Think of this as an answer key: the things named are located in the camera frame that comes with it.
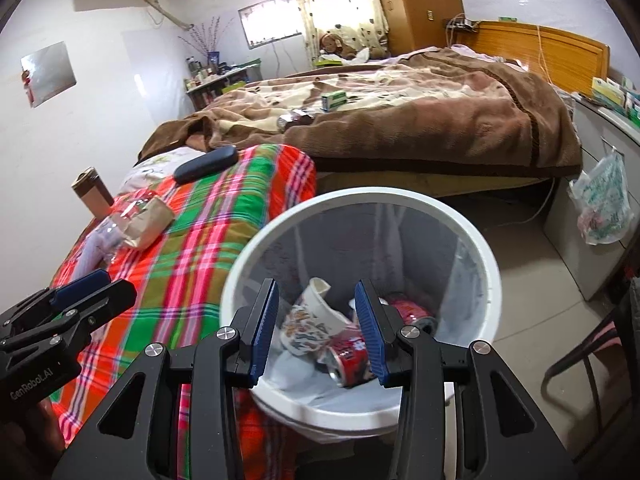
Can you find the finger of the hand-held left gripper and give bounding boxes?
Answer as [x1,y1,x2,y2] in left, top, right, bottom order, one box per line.
[0,278,137,356]
[0,268,112,328]

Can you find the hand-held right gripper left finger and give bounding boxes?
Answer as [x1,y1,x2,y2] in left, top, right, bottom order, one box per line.
[50,277,281,480]

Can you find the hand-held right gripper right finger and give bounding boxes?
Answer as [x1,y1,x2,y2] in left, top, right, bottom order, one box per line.
[354,279,578,480]

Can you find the red can with cartoon face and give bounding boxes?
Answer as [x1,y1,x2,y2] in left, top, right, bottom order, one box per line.
[320,327,376,388]

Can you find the pale tissue pack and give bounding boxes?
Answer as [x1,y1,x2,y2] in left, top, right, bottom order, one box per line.
[75,225,121,273]

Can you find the dark red drink can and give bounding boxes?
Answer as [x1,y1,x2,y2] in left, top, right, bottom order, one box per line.
[387,297,436,335]

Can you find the patterned paper cup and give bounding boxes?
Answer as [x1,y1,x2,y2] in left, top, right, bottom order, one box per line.
[280,278,363,356]

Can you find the clear plastic bottle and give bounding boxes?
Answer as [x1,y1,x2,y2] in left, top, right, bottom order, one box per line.
[95,190,161,251]

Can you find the beige carton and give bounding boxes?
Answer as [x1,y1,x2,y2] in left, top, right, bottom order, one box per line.
[122,196,176,251]

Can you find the white round trash bin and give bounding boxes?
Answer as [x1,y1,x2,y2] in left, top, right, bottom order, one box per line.
[220,186,502,431]

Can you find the brown thermos cup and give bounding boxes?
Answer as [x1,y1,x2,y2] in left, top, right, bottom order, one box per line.
[71,166,116,221]

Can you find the red green plaid bedsheet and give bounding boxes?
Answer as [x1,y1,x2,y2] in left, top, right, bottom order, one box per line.
[50,144,318,480]

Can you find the white floral pillow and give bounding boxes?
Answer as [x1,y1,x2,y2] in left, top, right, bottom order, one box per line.
[117,147,206,196]

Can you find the black glasses case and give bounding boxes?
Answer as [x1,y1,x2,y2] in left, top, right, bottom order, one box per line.
[173,145,240,185]

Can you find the brown plush blanket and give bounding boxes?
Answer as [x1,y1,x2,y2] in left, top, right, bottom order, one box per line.
[137,46,583,178]

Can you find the green white small box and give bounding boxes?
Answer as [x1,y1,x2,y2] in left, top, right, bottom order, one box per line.
[320,90,348,112]

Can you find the dressing table with bottles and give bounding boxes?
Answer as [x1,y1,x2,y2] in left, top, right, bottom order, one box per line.
[184,60,263,110]

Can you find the hanging plastic bag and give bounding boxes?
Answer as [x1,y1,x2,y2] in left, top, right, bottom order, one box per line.
[568,152,633,246]

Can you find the vase with dry branches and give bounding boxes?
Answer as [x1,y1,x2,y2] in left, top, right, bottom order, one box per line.
[177,16,236,68]

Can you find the air conditioner pipe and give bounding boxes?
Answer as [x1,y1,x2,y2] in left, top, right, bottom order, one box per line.
[135,0,196,31]

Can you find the brown teddy bear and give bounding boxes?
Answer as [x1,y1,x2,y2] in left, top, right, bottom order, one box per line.
[318,32,358,59]

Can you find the grey bedside cabinet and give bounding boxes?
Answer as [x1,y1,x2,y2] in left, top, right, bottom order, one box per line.
[542,92,640,301]

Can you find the small window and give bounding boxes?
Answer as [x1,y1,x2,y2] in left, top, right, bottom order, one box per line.
[237,0,304,50]

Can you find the wooden wardrobe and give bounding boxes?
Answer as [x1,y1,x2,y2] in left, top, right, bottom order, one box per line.
[367,0,466,56]

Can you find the patterned window curtain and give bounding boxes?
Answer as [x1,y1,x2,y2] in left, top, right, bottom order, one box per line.
[283,0,390,58]

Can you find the wooden bed headboard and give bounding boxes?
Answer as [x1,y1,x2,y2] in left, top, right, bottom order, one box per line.
[467,20,612,93]

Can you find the green white medicine boxes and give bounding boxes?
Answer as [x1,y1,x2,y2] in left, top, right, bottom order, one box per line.
[591,76,640,121]

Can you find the silver wall mirror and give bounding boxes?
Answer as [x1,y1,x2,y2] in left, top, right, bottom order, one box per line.
[21,41,77,107]

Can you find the black frame chair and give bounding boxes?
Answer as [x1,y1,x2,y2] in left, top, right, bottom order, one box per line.
[542,265,640,466]

